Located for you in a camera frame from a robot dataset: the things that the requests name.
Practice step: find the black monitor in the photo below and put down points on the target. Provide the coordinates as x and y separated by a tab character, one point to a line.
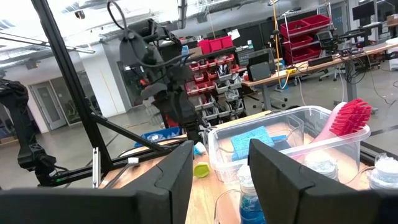
363	11

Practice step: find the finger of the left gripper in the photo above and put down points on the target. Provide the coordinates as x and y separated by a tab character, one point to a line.
155	89

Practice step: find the red pink dish brush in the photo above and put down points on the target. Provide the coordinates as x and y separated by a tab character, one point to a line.
351	116

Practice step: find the clear plastic deep bin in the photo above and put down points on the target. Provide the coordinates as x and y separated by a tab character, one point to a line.
342	152

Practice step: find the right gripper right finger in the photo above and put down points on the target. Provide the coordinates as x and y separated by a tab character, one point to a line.
311	208

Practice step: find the black aluminium table frame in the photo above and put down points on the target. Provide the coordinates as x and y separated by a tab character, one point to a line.
68	77

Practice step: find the black equipment case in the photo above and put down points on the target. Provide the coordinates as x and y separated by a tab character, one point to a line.
259	71

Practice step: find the silver metal bracket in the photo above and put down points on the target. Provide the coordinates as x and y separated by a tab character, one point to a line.
95	168

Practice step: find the wooden workbench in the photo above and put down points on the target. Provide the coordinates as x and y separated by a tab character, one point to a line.
373	49

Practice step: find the cardboard box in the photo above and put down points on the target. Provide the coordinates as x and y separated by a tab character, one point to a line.
196	51

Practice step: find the parts shelf rack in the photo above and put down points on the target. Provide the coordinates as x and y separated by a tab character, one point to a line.
224	84

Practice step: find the glass door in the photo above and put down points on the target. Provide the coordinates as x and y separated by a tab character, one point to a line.
49	105

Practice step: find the white paper note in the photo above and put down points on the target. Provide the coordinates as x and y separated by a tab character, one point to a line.
234	34

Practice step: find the blue crate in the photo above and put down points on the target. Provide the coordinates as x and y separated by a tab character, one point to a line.
161	134

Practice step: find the black power strip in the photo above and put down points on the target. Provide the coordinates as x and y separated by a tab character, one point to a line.
320	61

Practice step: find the red storage bin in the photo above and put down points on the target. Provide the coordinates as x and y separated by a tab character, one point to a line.
226	42
204	47
215	44

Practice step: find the grey dish brush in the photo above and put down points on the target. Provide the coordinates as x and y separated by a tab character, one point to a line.
133	160

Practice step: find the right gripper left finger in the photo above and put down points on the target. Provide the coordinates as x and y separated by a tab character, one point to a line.
93	208

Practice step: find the green dish brush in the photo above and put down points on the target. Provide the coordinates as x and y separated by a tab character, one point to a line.
201	170

